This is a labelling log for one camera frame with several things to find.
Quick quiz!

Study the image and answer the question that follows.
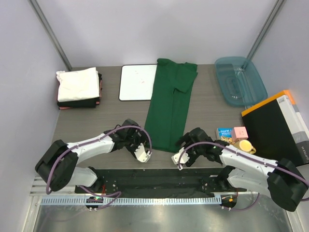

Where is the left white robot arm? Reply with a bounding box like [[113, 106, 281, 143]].
[[35, 119, 152, 194]]

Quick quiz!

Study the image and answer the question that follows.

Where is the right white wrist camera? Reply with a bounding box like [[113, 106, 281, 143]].
[[171, 147, 190, 171]]

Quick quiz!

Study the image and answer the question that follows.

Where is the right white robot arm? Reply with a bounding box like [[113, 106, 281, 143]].
[[171, 128, 309, 212]]

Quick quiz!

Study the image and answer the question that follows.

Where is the yellow cup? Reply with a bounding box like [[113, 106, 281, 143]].
[[234, 140, 256, 154]]

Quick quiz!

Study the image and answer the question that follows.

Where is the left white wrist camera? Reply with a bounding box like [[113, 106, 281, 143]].
[[134, 143, 152, 163]]

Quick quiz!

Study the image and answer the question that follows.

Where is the black orange file box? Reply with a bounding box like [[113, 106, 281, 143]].
[[241, 90, 309, 166]]

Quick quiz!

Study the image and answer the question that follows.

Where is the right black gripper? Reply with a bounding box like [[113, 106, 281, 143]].
[[175, 133, 205, 167]]

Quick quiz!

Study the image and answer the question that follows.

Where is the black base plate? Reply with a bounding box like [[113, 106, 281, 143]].
[[88, 168, 244, 199]]

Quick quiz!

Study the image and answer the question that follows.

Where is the white board mat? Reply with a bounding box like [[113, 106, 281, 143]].
[[119, 64, 157, 102]]

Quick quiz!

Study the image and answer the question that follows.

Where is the colourful picture book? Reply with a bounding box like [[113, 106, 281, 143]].
[[216, 128, 235, 145]]

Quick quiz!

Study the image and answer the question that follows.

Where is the teal plastic bin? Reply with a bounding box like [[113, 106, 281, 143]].
[[214, 57, 267, 107]]

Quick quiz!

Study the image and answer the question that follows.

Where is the aluminium rail frame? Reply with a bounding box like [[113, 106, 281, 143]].
[[23, 174, 305, 232]]

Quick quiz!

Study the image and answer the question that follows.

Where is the green polo t shirt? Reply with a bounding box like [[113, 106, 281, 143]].
[[145, 58, 198, 153]]

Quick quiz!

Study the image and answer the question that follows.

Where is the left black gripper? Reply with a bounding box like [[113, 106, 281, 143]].
[[125, 127, 150, 157]]

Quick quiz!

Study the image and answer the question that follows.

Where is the pink block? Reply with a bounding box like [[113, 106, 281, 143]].
[[231, 127, 248, 142]]

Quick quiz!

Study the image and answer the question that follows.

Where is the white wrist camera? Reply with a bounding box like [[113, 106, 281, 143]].
[[134, 143, 152, 163], [171, 147, 190, 171]]

